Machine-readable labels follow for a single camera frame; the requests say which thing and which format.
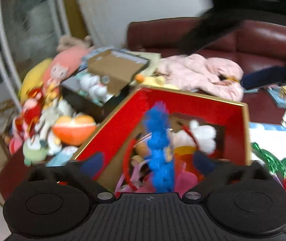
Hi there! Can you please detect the pink padded jacket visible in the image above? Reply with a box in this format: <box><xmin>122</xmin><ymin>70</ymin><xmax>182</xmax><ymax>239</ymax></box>
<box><xmin>156</xmin><ymin>54</ymin><xmax>244</xmax><ymax>101</ymax></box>

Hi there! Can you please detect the dark red leather sofa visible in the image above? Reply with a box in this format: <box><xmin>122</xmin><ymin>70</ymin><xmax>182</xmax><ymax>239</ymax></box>
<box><xmin>127</xmin><ymin>17</ymin><xmax>286</xmax><ymax>124</ymax></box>

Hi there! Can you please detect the white instruction sheet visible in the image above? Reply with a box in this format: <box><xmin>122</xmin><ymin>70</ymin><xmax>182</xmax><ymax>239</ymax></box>
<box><xmin>248</xmin><ymin>122</ymin><xmax>286</xmax><ymax>241</ymax></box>

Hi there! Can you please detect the blue children's book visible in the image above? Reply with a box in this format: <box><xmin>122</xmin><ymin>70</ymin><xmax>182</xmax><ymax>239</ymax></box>
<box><xmin>267</xmin><ymin>86</ymin><xmax>286</xmax><ymax>109</ymax></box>

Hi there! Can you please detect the red cardboard box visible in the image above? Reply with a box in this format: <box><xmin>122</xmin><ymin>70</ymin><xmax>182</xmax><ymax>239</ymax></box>
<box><xmin>72</xmin><ymin>87</ymin><xmax>251</xmax><ymax>190</ymax></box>

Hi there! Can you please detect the open brown cardboard box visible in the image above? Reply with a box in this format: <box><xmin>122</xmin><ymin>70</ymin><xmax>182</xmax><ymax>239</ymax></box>
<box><xmin>85</xmin><ymin>49</ymin><xmax>150</xmax><ymax>94</ymax></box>

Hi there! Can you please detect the bald doll head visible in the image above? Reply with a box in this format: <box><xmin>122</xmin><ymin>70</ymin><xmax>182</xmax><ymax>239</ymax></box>
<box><xmin>134</xmin><ymin>138</ymin><xmax>151</xmax><ymax>157</ymax></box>

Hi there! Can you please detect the white plush toy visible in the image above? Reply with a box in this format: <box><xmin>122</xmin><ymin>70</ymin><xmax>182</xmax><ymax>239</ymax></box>
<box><xmin>172</xmin><ymin>120</ymin><xmax>217</xmax><ymax>154</ymax></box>

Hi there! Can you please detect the orange plush toy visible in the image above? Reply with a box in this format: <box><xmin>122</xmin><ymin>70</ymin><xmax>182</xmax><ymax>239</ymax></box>
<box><xmin>52</xmin><ymin>115</ymin><xmax>97</xmax><ymax>146</ymax></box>

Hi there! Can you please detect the blue spiky figure toy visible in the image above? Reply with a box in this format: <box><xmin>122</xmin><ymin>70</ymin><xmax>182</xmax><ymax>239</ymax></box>
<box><xmin>144</xmin><ymin>102</ymin><xmax>174</xmax><ymax>193</ymax></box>

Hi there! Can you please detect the green foil crocodile balloon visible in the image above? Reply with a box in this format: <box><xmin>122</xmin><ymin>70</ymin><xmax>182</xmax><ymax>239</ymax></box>
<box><xmin>251</xmin><ymin>142</ymin><xmax>286</xmax><ymax>179</ymax></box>

